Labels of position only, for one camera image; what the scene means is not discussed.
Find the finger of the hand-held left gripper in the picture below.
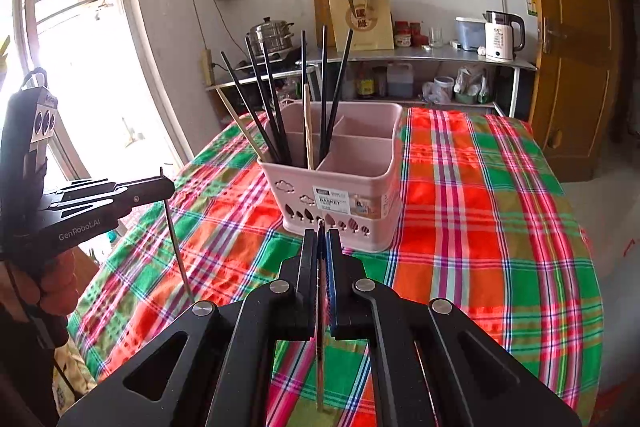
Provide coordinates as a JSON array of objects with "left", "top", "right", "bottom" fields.
[
  {"left": 44, "top": 176, "right": 176, "bottom": 221},
  {"left": 56, "top": 178, "right": 127, "bottom": 198}
]

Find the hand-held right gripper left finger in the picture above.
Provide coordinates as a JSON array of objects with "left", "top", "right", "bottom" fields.
[{"left": 56, "top": 226, "right": 320, "bottom": 427}]

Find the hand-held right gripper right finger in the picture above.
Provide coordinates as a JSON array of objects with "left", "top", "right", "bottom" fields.
[{"left": 324, "top": 228, "right": 585, "bottom": 427}]

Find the pink plastic chopsticks basket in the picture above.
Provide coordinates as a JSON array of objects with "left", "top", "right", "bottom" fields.
[{"left": 256, "top": 101, "right": 405, "bottom": 254}]

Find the wooden chopstick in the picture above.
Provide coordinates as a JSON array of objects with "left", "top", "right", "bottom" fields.
[
  {"left": 302, "top": 83, "right": 315, "bottom": 171},
  {"left": 216, "top": 88, "right": 266, "bottom": 158}
]

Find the person's left forearm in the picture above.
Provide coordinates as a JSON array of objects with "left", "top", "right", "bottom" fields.
[{"left": 0, "top": 302, "right": 71, "bottom": 427}]

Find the person's left hand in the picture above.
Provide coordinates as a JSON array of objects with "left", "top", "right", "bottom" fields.
[{"left": 36, "top": 251, "right": 81, "bottom": 317}]

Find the arched window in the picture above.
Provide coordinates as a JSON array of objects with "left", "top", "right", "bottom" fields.
[{"left": 0, "top": 0, "right": 196, "bottom": 188}]

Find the beige patterned cloth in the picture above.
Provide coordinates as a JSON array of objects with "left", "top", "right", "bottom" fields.
[{"left": 52, "top": 339, "right": 98, "bottom": 408}]

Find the plaid tablecloth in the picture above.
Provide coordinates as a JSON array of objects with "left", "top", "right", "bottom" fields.
[{"left": 67, "top": 107, "right": 603, "bottom": 427}]

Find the steel steamer pot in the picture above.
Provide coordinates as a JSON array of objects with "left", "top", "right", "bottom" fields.
[{"left": 248, "top": 19, "right": 296, "bottom": 58}]

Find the dark sauce bottle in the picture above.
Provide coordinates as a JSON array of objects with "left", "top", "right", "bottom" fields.
[{"left": 356, "top": 67, "right": 378, "bottom": 100}]

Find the plastic oil jug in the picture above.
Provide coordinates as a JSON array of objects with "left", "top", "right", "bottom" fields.
[{"left": 386, "top": 62, "right": 416, "bottom": 98}]

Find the clear plastic bag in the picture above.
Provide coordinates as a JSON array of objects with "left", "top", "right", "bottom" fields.
[{"left": 422, "top": 66, "right": 493, "bottom": 105}]

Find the wooden cutting board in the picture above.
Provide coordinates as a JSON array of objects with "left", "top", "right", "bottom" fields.
[{"left": 314, "top": 0, "right": 364, "bottom": 48}]

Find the brown paper bag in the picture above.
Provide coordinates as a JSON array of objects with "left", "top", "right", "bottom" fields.
[{"left": 328, "top": 0, "right": 396, "bottom": 52}]

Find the metal shelf table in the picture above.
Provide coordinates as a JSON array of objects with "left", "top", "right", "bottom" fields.
[{"left": 205, "top": 46, "right": 538, "bottom": 118}]

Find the white plastic container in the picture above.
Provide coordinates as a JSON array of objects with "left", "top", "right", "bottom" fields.
[{"left": 455, "top": 17, "right": 487, "bottom": 52}]

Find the white electric kettle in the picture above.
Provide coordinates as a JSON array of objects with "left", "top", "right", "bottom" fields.
[{"left": 482, "top": 10, "right": 526, "bottom": 62}]

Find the wooden door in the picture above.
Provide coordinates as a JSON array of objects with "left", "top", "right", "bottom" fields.
[{"left": 517, "top": 0, "right": 623, "bottom": 182}]

